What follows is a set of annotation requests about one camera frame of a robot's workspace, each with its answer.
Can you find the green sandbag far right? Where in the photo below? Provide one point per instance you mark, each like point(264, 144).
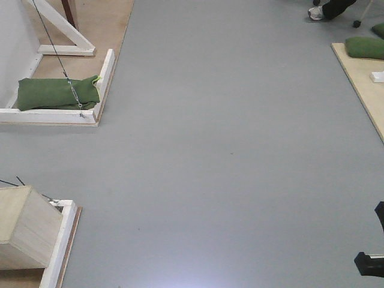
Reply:
point(378, 30)

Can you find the white block on platform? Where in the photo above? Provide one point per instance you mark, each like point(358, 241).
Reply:
point(377, 77)

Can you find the brown wooden door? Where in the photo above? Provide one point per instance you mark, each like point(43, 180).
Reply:
point(69, 7)

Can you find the right plywood platform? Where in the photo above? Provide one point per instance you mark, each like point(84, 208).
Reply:
point(370, 93)

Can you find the green sandbag near frame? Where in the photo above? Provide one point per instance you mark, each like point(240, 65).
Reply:
point(57, 94)

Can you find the green sandbag right platform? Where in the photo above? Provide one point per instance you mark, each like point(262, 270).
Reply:
point(364, 47)

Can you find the white wooden base frame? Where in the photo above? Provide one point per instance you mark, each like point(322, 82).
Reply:
point(55, 117)

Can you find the black robot part upper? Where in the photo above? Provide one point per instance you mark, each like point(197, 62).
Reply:
point(379, 210)

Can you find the chair leg with caster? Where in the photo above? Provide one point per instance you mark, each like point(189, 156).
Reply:
point(357, 23)

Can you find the white gray sneaker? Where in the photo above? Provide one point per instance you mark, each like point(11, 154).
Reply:
point(316, 13)

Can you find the light wooden cabinet box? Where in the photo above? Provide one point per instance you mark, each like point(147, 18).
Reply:
point(29, 228)

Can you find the white diagonal brace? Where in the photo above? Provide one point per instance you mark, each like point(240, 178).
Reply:
point(81, 47)

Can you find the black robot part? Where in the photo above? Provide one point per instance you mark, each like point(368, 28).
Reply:
point(369, 265)
point(379, 210)

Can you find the black robot part lower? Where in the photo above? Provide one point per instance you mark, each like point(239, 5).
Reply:
point(369, 265)

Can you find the plywood platform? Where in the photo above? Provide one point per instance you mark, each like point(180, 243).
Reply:
point(370, 93)
point(103, 23)

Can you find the white frame lower left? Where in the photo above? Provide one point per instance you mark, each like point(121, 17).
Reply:
point(53, 275)

